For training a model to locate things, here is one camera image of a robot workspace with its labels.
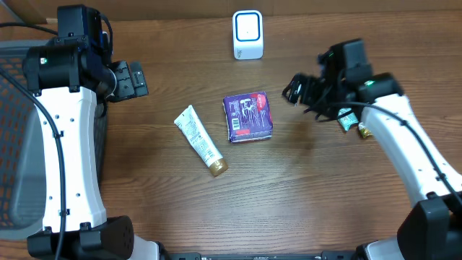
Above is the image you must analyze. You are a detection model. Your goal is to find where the mint green wipes packet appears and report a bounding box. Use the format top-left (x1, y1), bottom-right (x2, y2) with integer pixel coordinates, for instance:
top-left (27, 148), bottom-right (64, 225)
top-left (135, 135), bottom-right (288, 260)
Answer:
top-left (337, 108), bottom-right (359, 132)

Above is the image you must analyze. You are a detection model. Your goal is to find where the green yellow snack packet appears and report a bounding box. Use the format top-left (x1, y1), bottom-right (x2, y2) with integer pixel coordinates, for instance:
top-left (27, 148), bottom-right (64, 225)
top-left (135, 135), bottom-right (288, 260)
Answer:
top-left (357, 122), bottom-right (373, 139)

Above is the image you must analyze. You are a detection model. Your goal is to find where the white conditioner tube gold cap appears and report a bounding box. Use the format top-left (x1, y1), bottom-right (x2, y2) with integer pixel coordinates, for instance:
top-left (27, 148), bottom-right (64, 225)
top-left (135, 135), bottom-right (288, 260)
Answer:
top-left (174, 105), bottom-right (228, 176)

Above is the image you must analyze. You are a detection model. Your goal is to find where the purple Carefree pad pack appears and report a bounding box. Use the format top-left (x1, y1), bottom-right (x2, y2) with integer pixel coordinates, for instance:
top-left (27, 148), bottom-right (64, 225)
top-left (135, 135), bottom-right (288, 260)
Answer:
top-left (223, 92), bottom-right (273, 143)

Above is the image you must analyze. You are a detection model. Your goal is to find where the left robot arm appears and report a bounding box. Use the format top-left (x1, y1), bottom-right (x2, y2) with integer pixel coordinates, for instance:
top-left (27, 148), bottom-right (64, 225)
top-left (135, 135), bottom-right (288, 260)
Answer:
top-left (22, 5), bottom-right (161, 260)

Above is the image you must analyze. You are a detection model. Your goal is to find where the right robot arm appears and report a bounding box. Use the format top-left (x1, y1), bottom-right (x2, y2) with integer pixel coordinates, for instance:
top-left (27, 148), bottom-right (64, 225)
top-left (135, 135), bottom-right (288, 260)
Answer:
top-left (282, 39), bottom-right (461, 259)

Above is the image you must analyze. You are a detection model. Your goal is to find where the white barcode scanner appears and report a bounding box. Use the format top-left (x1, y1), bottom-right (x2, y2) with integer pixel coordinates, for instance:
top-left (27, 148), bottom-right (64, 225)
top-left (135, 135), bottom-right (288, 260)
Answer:
top-left (232, 10), bottom-right (264, 60)

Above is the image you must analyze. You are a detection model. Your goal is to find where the grey plastic shopping basket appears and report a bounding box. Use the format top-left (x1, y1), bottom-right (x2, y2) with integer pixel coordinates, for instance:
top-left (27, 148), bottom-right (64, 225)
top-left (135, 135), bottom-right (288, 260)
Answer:
top-left (1, 40), bottom-right (108, 240)

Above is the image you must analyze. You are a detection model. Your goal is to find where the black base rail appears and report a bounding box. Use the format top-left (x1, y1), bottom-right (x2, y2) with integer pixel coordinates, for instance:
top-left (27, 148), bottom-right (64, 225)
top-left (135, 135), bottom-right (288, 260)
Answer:
top-left (160, 251), bottom-right (361, 260)

